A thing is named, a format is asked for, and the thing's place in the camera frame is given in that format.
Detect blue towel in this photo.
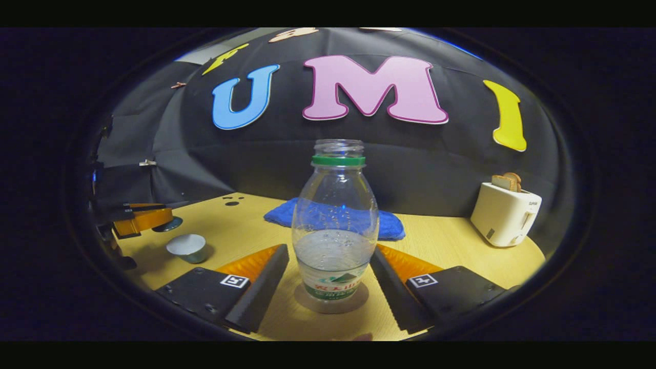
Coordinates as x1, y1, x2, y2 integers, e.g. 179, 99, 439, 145
263, 197, 406, 241

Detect clear plastic water bottle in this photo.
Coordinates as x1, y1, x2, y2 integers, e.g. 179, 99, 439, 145
291, 139, 380, 314

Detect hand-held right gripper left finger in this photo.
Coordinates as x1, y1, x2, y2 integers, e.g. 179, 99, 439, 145
154, 244, 290, 335

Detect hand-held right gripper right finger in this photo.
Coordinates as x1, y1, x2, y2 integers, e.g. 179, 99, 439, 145
369, 244, 509, 335

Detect dark teal teacup lid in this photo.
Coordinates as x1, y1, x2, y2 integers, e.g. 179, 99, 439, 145
152, 216, 183, 233

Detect black backdrop cloth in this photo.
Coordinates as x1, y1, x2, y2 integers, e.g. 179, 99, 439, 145
92, 27, 562, 257

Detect white teacup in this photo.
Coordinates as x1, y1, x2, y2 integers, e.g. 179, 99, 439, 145
166, 234, 207, 264

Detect white toaster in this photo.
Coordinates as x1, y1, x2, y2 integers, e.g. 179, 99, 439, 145
470, 182, 543, 248

